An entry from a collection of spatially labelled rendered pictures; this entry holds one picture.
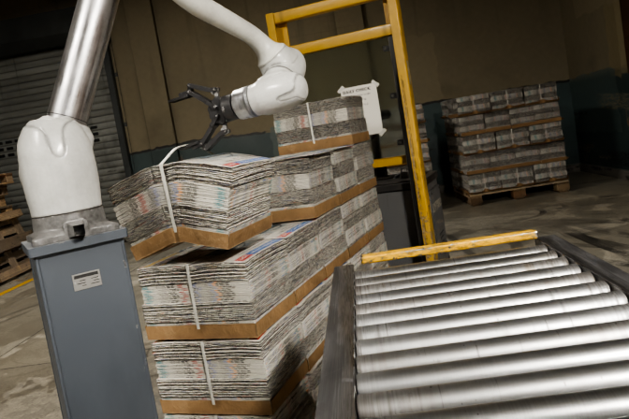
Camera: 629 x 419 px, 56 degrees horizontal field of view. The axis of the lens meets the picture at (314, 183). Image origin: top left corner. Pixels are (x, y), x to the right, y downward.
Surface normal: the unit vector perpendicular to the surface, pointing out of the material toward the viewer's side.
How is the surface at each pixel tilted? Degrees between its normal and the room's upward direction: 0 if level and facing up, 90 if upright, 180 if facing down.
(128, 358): 90
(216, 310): 90
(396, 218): 90
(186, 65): 90
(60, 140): 71
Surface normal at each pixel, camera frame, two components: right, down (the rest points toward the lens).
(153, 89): -0.07, 0.09
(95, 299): 0.50, -0.01
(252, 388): -0.33, 0.14
